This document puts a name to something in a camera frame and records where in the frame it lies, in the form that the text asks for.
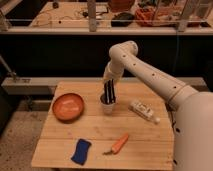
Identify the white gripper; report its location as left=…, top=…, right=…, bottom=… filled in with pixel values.
left=103, top=63, right=122, bottom=104

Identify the white ceramic cup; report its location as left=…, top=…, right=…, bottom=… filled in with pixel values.
left=100, top=94, right=116, bottom=115

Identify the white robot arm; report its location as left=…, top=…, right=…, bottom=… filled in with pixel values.
left=103, top=41, right=213, bottom=171

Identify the blue eraser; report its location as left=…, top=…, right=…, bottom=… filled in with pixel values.
left=71, top=139, right=91, bottom=165

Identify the orange bowl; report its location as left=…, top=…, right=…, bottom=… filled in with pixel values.
left=52, top=93, right=84, bottom=121

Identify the orange carrot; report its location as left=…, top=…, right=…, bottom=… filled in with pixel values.
left=104, top=134, right=129, bottom=155

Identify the black object on bench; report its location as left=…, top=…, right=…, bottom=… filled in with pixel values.
left=111, top=12, right=134, bottom=27

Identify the red tool box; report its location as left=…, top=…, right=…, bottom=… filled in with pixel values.
left=134, top=7, right=174, bottom=28

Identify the wooden workbench in background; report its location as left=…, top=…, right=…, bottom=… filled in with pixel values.
left=0, top=2, right=213, bottom=35

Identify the grey metal rail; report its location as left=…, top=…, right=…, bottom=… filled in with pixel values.
left=1, top=77, right=209, bottom=95

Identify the grey metal post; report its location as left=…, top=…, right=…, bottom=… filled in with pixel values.
left=87, top=0, right=97, bottom=32

